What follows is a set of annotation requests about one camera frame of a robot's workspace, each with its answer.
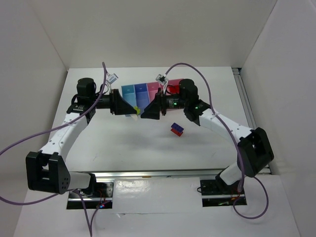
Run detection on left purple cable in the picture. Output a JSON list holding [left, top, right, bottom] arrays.
[[0, 61, 112, 237]]

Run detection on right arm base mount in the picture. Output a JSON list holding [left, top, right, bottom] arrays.
[[197, 180, 247, 207]]

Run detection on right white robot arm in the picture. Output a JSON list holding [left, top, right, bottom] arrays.
[[141, 79, 274, 186]]

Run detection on light blue bin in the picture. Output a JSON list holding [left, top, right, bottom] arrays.
[[121, 84, 137, 107]]

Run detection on small pink bin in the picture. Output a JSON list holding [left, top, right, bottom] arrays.
[[147, 81, 161, 102]]

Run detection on red lego under blue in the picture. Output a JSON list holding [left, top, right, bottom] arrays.
[[170, 128, 183, 137]]

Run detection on large pink bin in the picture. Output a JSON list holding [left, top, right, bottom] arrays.
[[161, 79, 184, 100]]

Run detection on aluminium front rail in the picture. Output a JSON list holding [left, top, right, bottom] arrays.
[[71, 168, 225, 180]]

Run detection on yellow green lego block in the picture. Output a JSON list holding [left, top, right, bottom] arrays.
[[133, 106, 141, 116]]

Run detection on blue lego brick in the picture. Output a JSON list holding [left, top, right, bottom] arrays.
[[171, 123, 184, 133]]

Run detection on purple cable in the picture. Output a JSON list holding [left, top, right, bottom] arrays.
[[164, 63, 269, 219], [0, 61, 112, 237]]

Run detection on dark blue bin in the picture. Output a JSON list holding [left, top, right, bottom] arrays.
[[134, 83, 150, 110]]

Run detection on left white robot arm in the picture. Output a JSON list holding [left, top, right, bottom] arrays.
[[26, 78, 137, 196]]

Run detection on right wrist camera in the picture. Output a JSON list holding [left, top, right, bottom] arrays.
[[156, 74, 168, 86]]

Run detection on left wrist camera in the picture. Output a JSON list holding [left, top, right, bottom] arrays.
[[107, 74, 119, 85]]

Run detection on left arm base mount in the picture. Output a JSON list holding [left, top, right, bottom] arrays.
[[66, 180, 114, 210]]

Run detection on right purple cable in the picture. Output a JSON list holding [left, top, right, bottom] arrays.
[[164, 63, 269, 219]]

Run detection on white lego brick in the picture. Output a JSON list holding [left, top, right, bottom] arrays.
[[130, 114, 138, 121]]

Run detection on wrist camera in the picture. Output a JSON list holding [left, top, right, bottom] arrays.
[[107, 74, 119, 85], [156, 74, 168, 86]]

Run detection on red lego brick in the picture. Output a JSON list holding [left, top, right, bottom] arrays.
[[166, 85, 179, 95]]

